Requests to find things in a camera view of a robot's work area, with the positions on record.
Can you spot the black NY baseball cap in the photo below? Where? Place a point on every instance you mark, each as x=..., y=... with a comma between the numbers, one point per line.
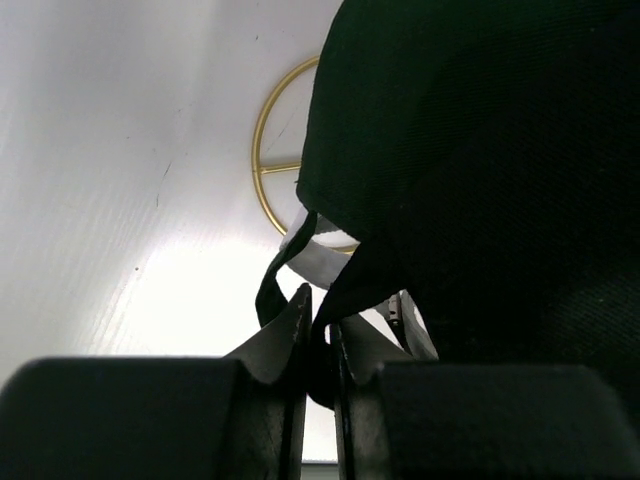
x=485, y=156

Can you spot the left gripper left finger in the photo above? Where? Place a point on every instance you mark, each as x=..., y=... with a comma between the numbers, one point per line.
x=240, y=416

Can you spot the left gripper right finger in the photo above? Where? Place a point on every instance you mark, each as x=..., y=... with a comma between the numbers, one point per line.
x=399, y=418

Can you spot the gold wire hat stand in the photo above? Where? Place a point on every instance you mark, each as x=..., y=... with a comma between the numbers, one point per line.
x=258, y=169

